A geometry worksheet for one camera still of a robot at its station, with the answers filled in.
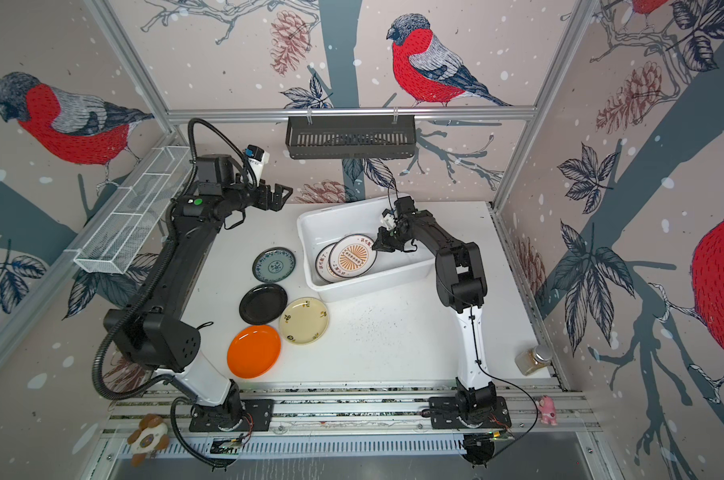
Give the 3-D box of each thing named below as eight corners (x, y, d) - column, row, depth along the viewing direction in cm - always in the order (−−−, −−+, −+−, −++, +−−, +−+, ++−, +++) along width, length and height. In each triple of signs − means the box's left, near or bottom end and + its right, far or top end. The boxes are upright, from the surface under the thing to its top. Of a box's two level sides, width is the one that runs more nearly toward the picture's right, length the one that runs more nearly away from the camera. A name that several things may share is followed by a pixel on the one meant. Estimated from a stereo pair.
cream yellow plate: (276, 344, 88) (274, 341, 86) (285, 300, 97) (283, 297, 95) (326, 344, 88) (325, 341, 86) (330, 300, 97) (329, 297, 95)
